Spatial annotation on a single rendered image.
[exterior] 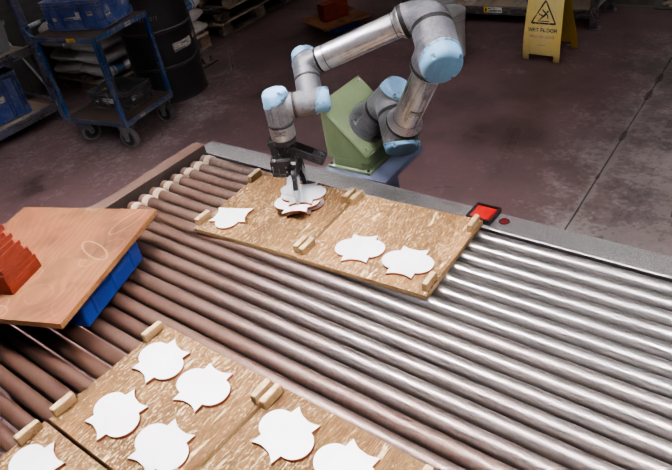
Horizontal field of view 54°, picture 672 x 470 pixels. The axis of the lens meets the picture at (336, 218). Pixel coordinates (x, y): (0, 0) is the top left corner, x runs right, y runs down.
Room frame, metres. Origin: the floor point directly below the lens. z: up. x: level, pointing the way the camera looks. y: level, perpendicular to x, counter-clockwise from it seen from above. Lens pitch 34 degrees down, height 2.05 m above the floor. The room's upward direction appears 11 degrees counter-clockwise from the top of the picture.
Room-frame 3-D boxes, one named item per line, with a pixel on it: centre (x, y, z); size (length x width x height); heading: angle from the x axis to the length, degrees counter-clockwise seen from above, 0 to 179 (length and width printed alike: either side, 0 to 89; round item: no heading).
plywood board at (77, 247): (1.61, 0.86, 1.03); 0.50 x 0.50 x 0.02; 68
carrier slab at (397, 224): (1.51, -0.14, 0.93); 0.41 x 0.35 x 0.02; 50
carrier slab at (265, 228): (1.78, 0.18, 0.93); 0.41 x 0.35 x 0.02; 51
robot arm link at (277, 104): (1.79, 0.10, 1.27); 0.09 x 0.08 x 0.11; 88
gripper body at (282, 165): (1.79, 0.11, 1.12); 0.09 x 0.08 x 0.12; 76
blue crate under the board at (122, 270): (1.59, 0.79, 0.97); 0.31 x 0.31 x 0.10; 68
